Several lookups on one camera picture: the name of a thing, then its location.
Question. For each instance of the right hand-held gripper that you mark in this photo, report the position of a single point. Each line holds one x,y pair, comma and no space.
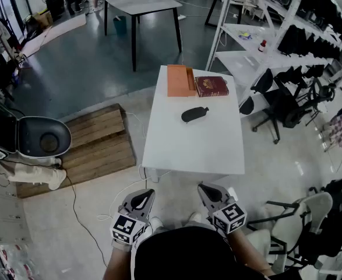
230,216

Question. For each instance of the person's left forearm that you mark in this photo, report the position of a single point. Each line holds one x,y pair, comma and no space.
118,262

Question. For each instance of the white mesh office chair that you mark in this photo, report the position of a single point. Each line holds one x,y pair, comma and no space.
301,229

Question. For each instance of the wooden pallet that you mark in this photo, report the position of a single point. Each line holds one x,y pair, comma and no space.
100,144

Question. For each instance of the yellow and blue small item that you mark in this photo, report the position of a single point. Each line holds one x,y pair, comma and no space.
245,35

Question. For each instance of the person's black shirt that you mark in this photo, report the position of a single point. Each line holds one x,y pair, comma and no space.
185,252

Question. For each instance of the person's right white shoe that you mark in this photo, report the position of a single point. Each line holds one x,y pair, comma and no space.
194,217

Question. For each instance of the clothes rack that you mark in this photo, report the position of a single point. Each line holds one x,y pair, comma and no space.
4,39

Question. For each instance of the small red-capped bottle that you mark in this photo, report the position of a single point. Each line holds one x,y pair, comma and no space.
262,47

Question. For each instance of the person's white shoe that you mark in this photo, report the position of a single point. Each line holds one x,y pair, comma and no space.
156,223
194,217

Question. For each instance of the white floor board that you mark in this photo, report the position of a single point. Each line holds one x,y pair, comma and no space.
57,32

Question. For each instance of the red book-shaped box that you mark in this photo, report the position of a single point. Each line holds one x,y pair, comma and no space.
211,86

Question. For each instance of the black pouch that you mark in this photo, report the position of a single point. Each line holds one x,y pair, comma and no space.
194,115

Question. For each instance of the person's left white shoe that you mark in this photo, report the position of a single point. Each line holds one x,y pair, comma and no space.
156,223

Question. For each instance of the white metal shelf rack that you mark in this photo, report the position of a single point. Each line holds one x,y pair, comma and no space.
246,60

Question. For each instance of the grey metal lockers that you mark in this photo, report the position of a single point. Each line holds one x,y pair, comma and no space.
1,214

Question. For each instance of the black folding chair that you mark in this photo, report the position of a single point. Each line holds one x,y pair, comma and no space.
339,214

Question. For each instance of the brown cardboard box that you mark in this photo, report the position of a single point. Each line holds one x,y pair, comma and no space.
44,19

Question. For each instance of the grey table with black legs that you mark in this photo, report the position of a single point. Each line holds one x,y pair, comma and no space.
141,0

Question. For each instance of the orange cardboard box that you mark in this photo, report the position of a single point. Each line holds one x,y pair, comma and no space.
176,80

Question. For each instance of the black office chair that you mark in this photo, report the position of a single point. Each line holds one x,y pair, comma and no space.
271,106
304,109

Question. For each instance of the teal trash bin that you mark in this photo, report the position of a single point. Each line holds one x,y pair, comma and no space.
120,26

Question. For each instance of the row of black bags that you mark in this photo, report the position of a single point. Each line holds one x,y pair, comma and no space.
310,44

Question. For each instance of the person's right forearm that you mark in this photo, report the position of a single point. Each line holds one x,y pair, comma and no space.
246,249

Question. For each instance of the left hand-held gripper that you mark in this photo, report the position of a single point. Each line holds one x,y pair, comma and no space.
127,226

